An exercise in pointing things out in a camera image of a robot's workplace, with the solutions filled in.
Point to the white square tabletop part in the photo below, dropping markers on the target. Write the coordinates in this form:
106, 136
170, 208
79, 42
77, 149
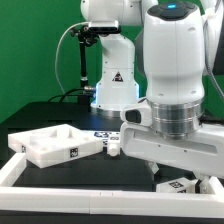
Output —
53, 145

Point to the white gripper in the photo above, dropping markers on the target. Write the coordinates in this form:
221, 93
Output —
202, 151

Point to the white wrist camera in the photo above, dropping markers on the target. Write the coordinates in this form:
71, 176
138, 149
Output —
138, 114

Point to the white U-shaped obstacle fence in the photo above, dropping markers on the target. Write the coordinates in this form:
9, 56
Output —
103, 201

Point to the black camera on stand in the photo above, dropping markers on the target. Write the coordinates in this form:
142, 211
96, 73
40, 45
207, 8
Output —
87, 36

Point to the paper sheet with AprilTags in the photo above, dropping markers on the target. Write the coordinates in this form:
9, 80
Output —
105, 136

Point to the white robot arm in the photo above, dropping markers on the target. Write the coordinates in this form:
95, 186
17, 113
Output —
166, 126

